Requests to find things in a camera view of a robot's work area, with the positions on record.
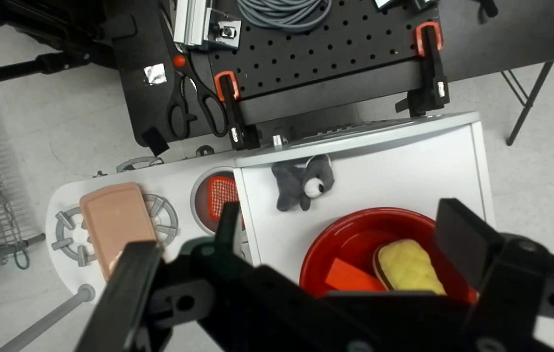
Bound thin black stand leg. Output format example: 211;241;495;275
499;0;554;147

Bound pink cutting board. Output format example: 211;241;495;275
78;183;158;280

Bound orange block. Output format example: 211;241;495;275
322;257;387;294

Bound silver aluminium extrusion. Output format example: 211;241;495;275
172;0;244;52

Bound white toy kitchen counter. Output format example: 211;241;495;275
45;155;252;310

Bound grey toy stove burner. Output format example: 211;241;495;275
50;192;180;269

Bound black scissors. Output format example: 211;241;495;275
164;56;229;142

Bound yellow plushy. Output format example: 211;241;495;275
371;239;448;298

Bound black tripod stand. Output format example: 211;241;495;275
0;0;135;91

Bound grey metal rod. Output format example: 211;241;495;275
0;282;97;352

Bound red bowl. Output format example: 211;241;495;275
297;206;479;310

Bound grey plush toy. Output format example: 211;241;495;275
270;155;336;214

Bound black pegboard table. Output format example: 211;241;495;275
111;0;554;149

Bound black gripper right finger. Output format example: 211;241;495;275
434;198;554;352

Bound silver aluminium frame piece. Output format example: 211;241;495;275
371;0;422;13

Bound grey cable coil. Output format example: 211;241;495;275
234;0;334;34

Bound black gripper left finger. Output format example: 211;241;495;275
76;239;164;352

